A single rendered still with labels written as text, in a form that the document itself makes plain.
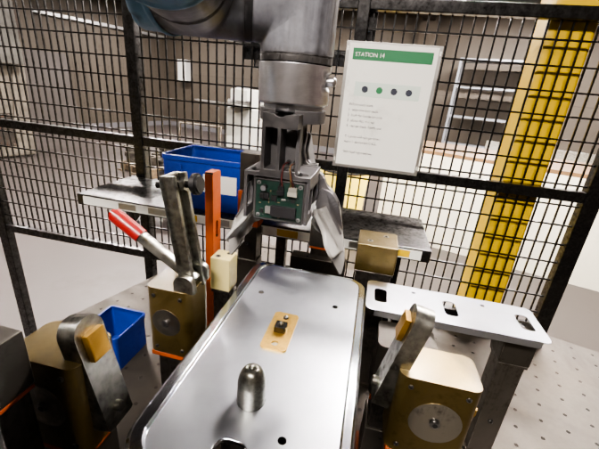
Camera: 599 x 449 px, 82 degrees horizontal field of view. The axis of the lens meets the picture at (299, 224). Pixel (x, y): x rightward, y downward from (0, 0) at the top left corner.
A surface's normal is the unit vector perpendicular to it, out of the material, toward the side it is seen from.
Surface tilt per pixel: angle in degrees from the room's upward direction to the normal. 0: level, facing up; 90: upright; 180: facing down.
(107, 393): 78
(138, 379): 0
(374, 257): 90
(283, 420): 0
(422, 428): 90
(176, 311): 90
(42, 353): 0
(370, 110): 90
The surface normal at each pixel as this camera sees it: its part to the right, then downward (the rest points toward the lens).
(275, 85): -0.43, 0.31
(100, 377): 0.97, -0.04
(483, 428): -0.22, 0.34
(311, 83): 0.42, 0.37
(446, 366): 0.08, -0.93
